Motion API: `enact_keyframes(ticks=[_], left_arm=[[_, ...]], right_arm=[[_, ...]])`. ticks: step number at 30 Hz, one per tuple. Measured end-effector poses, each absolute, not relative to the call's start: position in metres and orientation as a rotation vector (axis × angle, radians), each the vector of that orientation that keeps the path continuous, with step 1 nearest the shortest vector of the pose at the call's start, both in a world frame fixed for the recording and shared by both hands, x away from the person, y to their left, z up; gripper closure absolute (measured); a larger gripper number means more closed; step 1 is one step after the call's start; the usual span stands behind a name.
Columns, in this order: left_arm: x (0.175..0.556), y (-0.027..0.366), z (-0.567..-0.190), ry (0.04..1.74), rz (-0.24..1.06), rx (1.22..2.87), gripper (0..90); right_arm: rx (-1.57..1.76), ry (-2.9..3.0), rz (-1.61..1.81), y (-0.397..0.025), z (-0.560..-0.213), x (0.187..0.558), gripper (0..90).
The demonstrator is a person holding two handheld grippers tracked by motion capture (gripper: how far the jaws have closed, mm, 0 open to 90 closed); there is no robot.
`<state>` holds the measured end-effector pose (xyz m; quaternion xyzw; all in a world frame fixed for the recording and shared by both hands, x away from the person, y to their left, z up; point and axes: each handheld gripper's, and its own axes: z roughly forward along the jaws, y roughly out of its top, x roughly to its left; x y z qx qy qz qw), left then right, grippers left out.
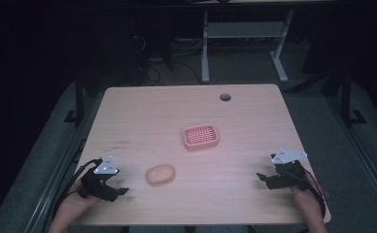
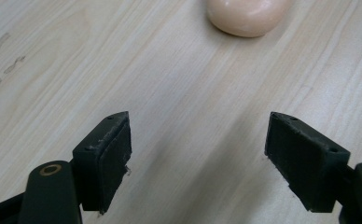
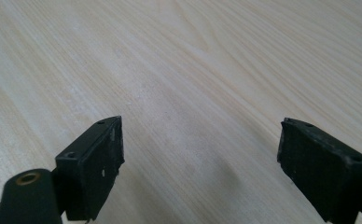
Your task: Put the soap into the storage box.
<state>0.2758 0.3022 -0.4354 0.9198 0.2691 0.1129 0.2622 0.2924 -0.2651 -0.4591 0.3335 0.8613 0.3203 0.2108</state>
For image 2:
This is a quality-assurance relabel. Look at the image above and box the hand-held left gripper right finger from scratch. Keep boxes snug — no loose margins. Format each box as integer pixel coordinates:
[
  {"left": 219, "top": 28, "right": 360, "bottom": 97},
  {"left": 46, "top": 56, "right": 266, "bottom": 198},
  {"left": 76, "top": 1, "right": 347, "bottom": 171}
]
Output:
[{"left": 264, "top": 111, "right": 352, "bottom": 214}]

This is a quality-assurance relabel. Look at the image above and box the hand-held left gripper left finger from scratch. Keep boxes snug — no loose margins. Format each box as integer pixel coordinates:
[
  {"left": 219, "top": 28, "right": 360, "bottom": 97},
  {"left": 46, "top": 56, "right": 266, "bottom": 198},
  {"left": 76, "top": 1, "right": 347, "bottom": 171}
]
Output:
[{"left": 72, "top": 110, "right": 132, "bottom": 216}]

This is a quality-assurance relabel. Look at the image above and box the peach-coloured soap bar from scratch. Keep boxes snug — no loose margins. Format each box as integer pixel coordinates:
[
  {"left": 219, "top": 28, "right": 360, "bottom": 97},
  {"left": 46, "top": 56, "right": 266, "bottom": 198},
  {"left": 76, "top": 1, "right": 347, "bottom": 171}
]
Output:
[{"left": 205, "top": 0, "right": 292, "bottom": 38}]

